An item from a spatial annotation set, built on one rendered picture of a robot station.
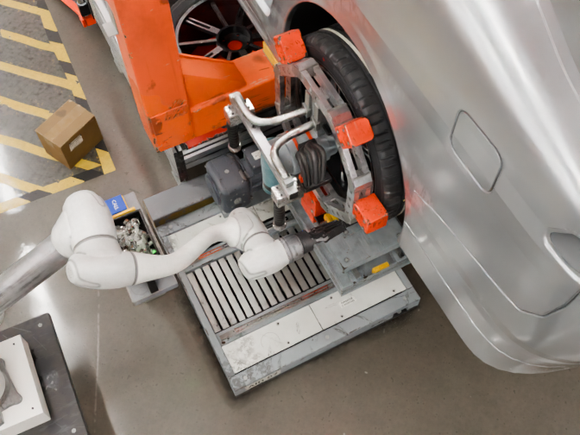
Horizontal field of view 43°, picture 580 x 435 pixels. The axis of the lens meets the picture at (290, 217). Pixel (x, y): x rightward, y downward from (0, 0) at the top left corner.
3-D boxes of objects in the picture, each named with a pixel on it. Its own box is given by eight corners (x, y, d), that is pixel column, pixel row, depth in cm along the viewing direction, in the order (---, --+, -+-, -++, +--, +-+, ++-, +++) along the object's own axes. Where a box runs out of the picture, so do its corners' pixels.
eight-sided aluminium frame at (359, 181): (362, 240, 253) (379, 149, 206) (346, 248, 252) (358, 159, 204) (291, 126, 277) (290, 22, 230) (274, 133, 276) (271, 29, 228)
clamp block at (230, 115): (255, 117, 239) (255, 107, 235) (230, 128, 237) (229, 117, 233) (249, 106, 242) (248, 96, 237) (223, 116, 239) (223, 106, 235)
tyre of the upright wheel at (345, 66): (403, 210, 278) (480, 179, 214) (349, 236, 273) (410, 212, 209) (330, 53, 280) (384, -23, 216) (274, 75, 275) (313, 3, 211)
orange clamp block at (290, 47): (309, 56, 230) (299, 28, 228) (286, 65, 229) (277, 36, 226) (301, 56, 237) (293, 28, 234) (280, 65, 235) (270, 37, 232)
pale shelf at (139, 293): (179, 286, 262) (178, 282, 260) (134, 306, 258) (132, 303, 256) (135, 194, 281) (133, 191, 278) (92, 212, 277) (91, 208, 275)
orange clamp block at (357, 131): (364, 140, 216) (376, 138, 208) (341, 150, 214) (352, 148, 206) (356, 117, 215) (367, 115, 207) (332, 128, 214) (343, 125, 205)
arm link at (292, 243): (293, 267, 242) (308, 259, 243) (283, 242, 239) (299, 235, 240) (284, 260, 250) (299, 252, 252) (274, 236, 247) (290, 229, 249)
